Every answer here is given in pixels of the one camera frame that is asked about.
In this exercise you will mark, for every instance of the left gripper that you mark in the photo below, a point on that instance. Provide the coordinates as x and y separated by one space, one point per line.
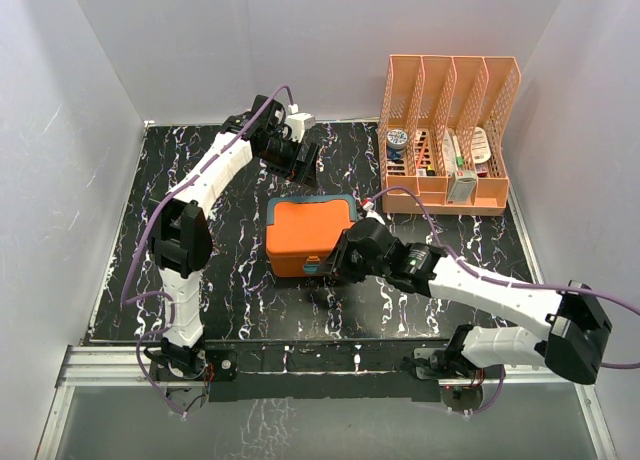
285 172

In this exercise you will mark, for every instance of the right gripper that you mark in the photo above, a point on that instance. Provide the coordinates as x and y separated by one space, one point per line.
340 255

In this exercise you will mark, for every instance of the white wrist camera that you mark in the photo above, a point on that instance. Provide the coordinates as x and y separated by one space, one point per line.
369 211
298 122

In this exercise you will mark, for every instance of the peach desk file organizer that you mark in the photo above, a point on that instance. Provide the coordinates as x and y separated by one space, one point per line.
439 100

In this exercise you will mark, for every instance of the teal divided tray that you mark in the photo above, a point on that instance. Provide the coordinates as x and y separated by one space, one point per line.
353 214

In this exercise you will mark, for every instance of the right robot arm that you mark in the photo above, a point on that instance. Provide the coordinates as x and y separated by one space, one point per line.
564 329

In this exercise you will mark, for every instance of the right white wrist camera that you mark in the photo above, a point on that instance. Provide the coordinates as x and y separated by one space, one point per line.
369 211

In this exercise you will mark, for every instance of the aluminium frame rail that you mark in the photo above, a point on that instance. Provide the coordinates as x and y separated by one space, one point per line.
289 404

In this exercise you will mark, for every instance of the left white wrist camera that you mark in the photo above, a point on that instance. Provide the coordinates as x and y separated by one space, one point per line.
298 122

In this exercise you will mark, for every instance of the orange medicine box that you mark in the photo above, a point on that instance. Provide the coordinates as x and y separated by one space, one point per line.
303 235

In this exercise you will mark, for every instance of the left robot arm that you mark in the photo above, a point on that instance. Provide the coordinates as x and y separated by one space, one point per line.
180 242

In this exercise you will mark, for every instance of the blue round tin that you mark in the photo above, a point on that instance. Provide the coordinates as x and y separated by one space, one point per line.
397 139

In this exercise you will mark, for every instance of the white pill blister pack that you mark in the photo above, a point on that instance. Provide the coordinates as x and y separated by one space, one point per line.
480 147

